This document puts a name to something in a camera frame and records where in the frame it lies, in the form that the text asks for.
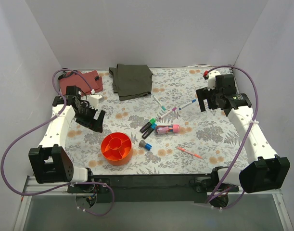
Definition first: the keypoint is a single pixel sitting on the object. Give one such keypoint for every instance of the white pen teal cap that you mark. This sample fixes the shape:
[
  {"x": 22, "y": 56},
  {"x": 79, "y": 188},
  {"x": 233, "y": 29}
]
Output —
[{"x": 159, "y": 103}]

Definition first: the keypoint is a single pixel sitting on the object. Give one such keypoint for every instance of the white pen pink cap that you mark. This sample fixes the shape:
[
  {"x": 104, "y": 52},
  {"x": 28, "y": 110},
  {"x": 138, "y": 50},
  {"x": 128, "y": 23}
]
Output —
[{"x": 167, "y": 113}]

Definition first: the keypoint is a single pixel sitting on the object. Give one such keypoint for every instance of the orange pen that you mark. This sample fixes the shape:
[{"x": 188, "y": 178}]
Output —
[{"x": 188, "y": 152}]

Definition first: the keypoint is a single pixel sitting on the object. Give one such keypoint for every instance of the grey blue short marker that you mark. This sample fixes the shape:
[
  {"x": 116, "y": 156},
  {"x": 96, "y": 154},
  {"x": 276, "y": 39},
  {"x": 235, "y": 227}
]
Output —
[{"x": 145, "y": 145}]

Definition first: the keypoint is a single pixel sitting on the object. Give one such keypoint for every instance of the pink clear pencil case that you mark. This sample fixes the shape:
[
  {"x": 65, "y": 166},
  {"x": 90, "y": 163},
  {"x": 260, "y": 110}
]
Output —
[{"x": 167, "y": 129}]

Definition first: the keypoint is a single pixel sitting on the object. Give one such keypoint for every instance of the black highlighter blue cap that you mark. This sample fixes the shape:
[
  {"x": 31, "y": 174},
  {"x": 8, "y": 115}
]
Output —
[{"x": 149, "y": 131}]

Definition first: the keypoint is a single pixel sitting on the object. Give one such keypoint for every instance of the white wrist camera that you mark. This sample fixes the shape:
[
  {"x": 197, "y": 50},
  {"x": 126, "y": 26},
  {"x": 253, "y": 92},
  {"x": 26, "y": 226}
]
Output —
[
  {"x": 95, "y": 99},
  {"x": 211, "y": 78}
]

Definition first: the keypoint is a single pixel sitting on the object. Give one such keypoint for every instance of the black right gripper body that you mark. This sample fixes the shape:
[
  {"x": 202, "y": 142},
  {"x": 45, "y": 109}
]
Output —
[{"x": 210, "y": 99}]

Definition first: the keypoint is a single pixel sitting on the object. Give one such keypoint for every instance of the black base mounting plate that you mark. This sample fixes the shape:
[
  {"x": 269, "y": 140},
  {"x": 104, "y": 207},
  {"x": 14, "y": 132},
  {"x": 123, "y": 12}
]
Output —
[{"x": 159, "y": 187}]

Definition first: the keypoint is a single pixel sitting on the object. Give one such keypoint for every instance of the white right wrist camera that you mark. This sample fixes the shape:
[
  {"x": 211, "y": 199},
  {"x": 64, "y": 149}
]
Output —
[{"x": 211, "y": 78}]

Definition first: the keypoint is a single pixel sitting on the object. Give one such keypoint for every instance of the white pen blue cap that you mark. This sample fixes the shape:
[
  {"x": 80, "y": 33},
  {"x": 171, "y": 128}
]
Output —
[{"x": 187, "y": 104}]

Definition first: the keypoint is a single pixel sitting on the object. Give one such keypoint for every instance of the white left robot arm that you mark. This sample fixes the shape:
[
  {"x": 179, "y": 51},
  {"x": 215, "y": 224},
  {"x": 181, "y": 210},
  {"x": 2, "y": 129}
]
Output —
[{"x": 49, "y": 161}]

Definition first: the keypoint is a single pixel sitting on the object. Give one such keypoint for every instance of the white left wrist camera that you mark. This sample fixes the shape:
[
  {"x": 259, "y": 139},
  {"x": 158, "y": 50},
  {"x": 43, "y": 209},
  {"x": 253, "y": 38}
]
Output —
[{"x": 95, "y": 99}]

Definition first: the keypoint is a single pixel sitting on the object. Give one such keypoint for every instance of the olive green folded cloth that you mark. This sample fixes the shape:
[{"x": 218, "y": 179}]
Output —
[{"x": 131, "y": 81}]

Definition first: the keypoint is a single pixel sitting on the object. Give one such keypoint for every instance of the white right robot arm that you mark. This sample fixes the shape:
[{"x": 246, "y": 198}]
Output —
[{"x": 266, "y": 170}]

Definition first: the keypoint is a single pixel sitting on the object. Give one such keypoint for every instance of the aluminium frame rail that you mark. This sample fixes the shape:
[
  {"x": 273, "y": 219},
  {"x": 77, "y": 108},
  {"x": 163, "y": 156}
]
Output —
[{"x": 45, "y": 209}]

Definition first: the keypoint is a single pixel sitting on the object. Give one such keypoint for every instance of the black highlighter green cap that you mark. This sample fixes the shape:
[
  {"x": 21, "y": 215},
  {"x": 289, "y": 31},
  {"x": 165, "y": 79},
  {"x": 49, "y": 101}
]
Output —
[{"x": 147, "y": 125}]

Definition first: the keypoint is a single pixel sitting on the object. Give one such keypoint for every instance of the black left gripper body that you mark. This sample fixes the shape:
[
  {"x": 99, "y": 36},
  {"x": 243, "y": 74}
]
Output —
[{"x": 88, "y": 116}]

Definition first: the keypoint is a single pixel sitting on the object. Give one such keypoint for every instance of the red pouch with black strap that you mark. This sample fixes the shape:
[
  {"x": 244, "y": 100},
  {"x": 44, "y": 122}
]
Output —
[{"x": 72, "y": 79}]

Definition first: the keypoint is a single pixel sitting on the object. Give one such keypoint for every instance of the floral patterned table mat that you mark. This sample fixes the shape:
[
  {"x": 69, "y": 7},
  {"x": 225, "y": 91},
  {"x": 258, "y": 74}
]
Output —
[{"x": 209, "y": 134}]

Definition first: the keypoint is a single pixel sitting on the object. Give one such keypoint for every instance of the orange round divided container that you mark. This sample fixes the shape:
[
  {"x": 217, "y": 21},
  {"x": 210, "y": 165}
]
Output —
[{"x": 117, "y": 148}]

